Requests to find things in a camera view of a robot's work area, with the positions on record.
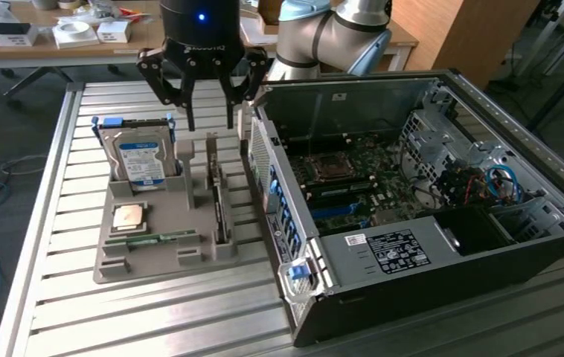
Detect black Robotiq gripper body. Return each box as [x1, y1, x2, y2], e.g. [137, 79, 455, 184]
[160, 0, 248, 81]

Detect black graphics card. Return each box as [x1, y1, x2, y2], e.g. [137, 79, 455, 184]
[204, 132, 236, 248]

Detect white paper sheets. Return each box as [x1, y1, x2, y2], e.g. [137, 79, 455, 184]
[241, 22, 279, 46]

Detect plain white box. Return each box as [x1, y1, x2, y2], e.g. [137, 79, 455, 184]
[94, 20, 133, 44]

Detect brown cardboard box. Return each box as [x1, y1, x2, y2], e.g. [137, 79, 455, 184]
[256, 0, 283, 26]

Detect white box with tape roll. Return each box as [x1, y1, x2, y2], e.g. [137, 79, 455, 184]
[52, 20, 100, 50]

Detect hard disk in blue caddy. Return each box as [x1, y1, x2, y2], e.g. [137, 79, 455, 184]
[90, 114, 177, 193]

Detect wooden desk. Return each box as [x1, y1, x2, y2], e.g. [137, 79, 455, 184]
[0, 0, 419, 71]

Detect black and white box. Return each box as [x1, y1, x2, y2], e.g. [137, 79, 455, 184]
[0, 22, 40, 48]

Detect CPU socket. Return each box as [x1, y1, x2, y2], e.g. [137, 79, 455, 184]
[308, 154, 351, 184]

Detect installed RAM stick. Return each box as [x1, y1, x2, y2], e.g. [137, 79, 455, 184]
[306, 181, 370, 202]

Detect grey printed parts rack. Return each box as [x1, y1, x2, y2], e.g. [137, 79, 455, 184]
[90, 140, 263, 286]

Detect copper-coloured CPU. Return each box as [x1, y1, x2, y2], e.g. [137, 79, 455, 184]
[112, 204, 144, 230]

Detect green motherboard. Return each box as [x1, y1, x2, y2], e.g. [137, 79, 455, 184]
[285, 137, 436, 230]

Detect green RAM stick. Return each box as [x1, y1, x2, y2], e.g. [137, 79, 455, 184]
[104, 228, 197, 246]

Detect grey power supply unit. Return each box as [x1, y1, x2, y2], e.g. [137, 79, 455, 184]
[316, 217, 461, 289]

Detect blue case release latch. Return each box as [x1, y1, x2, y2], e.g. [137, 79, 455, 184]
[285, 263, 311, 280]

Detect black open PC case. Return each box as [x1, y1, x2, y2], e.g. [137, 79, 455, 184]
[237, 68, 564, 349]

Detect metal disk bay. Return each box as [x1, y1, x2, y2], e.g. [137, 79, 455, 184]
[487, 196, 564, 245]

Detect white floor cable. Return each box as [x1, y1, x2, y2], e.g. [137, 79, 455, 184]
[0, 154, 48, 187]

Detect red and black wire bundle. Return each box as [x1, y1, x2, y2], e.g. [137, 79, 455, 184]
[438, 167, 486, 205]

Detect blue SATA wire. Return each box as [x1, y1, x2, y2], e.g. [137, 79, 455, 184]
[485, 163, 527, 205]

